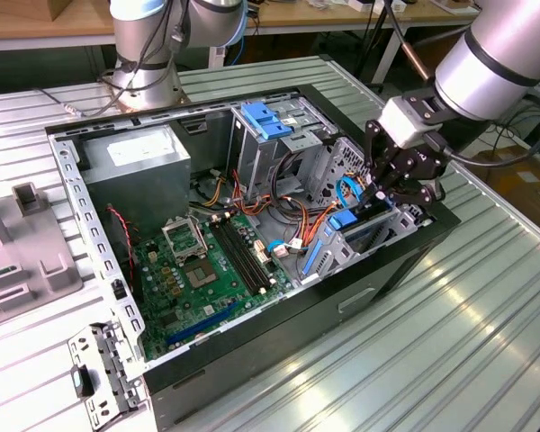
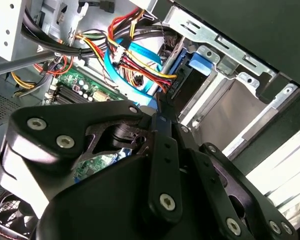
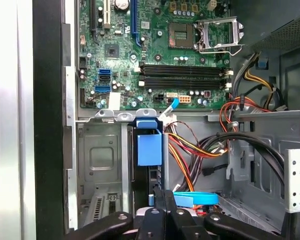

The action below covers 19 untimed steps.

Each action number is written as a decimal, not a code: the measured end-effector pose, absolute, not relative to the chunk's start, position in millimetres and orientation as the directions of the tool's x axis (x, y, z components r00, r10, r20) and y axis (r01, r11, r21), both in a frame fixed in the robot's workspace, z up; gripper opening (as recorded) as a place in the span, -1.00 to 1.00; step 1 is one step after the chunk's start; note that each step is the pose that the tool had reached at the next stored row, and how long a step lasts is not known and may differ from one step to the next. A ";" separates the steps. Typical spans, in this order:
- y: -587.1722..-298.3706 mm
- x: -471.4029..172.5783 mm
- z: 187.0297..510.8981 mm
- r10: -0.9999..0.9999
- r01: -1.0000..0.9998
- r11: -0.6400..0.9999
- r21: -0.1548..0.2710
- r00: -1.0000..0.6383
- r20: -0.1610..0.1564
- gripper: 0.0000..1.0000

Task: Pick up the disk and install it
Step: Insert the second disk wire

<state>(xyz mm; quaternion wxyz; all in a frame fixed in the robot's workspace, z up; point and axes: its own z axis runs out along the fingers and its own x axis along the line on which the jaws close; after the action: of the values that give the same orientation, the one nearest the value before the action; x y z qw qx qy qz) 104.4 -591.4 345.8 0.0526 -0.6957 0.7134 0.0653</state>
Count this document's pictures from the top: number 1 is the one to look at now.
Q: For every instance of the hard disk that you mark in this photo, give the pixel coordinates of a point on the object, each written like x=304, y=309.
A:
x=342, y=220

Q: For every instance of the wooden desk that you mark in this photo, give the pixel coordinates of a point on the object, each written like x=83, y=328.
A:
x=297, y=18

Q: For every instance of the green motherboard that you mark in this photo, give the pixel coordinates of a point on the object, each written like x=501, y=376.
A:
x=216, y=288

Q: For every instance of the grey parts rack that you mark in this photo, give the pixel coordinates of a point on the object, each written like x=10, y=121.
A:
x=27, y=252

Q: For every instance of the small cardboard box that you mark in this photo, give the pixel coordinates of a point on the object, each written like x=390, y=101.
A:
x=72, y=9

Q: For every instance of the grey metal disk bay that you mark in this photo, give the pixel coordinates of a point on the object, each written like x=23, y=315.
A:
x=335, y=261

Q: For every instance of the black case switch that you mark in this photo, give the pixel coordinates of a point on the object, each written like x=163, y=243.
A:
x=118, y=290

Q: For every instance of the white board connector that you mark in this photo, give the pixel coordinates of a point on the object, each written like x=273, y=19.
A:
x=260, y=252

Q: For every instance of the CPU socket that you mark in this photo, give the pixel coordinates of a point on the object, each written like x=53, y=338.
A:
x=200, y=273

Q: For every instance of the large brown cardboard box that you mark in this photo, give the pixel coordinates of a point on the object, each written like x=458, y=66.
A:
x=531, y=189

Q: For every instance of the blue expansion slot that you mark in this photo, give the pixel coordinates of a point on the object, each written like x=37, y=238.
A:
x=202, y=325

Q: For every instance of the black case fan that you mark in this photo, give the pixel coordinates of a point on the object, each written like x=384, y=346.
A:
x=119, y=238

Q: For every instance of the small white box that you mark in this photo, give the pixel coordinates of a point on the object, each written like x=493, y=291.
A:
x=360, y=5

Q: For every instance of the blue plastic drive latch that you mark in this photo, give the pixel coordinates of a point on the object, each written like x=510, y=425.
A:
x=263, y=121

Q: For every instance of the grey metal slot bracket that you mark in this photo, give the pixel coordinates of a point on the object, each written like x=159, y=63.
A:
x=83, y=344

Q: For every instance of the black RAM slot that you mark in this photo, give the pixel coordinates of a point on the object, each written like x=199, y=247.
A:
x=249, y=249
x=242, y=253
x=246, y=251
x=238, y=255

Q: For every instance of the brown square base plate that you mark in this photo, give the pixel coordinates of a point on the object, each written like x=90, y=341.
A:
x=180, y=96

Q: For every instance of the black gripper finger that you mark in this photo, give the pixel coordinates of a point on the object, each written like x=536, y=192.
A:
x=414, y=193
x=378, y=148

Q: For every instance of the black bracket latch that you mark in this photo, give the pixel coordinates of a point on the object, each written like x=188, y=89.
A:
x=83, y=382

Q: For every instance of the black open PC case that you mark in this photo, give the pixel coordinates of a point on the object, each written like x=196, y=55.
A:
x=274, y=346

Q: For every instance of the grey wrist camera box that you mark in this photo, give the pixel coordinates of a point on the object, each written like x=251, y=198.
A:
x=405, y=121

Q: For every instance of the grey power supply unit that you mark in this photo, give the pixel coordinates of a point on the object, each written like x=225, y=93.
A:
x=135, y=189

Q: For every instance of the grey optical drive cage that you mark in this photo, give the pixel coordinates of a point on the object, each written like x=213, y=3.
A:
x=256, y=162

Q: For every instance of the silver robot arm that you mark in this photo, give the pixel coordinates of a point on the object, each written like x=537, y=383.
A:
x=499, y=49

